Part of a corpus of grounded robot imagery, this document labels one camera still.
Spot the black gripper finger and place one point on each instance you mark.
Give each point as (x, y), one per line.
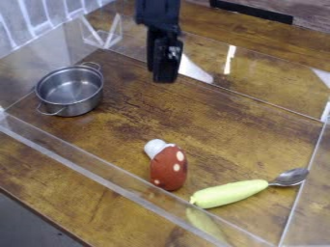
(168, 55)
(151, 37)

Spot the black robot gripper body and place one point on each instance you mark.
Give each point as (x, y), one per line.
(158, 14)

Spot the silver metal pot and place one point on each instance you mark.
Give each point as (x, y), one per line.
(71, 90)

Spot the white plush mushroom red cap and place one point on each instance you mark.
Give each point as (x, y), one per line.
(169, 164)

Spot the black bar on back table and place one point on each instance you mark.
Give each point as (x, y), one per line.
(242, 9)

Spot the green handled metal spoon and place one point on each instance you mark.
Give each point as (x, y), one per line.
(236, 191)

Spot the clear acrylic enclosure wall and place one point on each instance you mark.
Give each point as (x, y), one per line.
(248, 112)

